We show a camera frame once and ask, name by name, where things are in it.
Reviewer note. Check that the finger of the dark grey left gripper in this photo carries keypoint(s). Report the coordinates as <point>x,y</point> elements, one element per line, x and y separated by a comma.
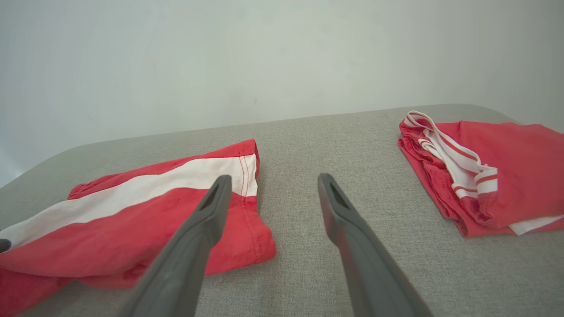
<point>4,245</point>

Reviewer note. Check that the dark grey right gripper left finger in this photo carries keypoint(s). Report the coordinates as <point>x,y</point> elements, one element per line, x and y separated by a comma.
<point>185,255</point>

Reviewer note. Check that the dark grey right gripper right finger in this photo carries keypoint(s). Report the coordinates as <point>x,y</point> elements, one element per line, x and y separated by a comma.
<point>365,264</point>

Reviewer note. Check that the red shorts with white stripe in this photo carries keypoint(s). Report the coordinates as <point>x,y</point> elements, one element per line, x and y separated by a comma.
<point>110,237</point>

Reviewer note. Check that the red basketball jersey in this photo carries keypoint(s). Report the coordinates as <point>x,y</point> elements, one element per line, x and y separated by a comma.
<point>520,167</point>

